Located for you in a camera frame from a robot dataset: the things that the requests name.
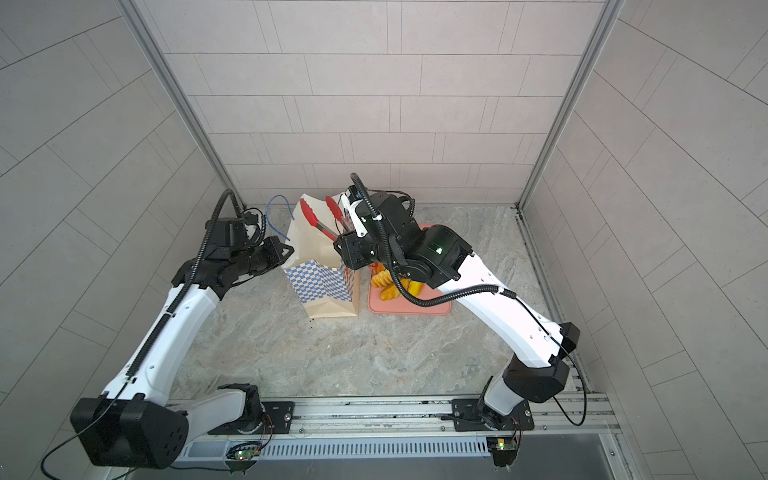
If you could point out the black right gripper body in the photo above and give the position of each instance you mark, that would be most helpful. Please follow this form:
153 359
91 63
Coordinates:
362 249

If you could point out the yellow oblong bread roll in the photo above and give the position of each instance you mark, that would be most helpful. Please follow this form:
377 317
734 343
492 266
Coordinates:
415 288

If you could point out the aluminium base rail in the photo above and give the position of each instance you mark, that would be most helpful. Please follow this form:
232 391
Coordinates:
575 436

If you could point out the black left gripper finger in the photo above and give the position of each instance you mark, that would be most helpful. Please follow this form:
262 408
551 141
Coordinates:
272 244
276 259

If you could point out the right circuit board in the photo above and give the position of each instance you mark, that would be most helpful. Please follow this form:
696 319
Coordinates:
503 450

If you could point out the circuit board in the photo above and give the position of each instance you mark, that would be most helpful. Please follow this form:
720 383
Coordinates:
244 452
503 450

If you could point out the aluminium corner profile left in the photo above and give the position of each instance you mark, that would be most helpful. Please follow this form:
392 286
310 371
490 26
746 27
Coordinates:
152 52

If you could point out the aluminium corner profile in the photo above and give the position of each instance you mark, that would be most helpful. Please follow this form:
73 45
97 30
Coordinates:
596 41
152 52

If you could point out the aluminium corner profile right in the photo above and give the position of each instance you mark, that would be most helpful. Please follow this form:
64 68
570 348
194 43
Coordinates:
596 41

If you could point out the left circuit board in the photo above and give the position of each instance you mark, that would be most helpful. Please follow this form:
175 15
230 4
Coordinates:
244 452

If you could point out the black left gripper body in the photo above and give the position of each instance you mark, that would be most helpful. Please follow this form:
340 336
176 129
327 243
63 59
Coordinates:
256 259

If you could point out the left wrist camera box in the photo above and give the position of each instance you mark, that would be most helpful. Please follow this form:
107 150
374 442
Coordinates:
227 232

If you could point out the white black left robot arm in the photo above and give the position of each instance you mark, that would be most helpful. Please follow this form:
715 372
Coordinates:
131 424

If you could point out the blue checkered paper bag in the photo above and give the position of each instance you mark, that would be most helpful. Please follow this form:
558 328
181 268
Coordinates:
325 287

